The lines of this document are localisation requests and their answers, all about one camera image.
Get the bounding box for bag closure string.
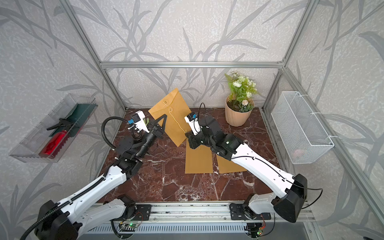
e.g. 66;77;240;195
163;101;188;135

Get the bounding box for kraft file bag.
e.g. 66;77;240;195
185;141;214;174
149;89;191;147
217;156;247;174

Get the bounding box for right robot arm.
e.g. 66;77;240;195
185;112;310;223

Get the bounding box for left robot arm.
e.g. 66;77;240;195
21;111;167;240

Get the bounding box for peach flower pot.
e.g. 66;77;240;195
225;96;252;127

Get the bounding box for green artificial plant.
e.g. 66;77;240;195
225;72;258;113

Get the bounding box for green dustpan scoop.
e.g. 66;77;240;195
47;104;98;138

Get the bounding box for left circuit board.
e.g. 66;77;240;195
118;222;141;233

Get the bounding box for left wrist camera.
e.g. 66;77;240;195
128;111;150;133

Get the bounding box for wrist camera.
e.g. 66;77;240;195
128;111;150;133
185;112;201;136

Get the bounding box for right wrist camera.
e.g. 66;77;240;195
185;112;201;136

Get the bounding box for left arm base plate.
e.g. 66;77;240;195
114;204;152;222

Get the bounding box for aluminium front rail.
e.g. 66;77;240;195
61;201;316;225

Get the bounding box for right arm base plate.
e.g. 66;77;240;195
229;203;272;221

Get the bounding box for clear plastic wall bin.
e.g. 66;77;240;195
10;94;97;163

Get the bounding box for white wire mesh basket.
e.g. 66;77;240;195
272;91;334;165

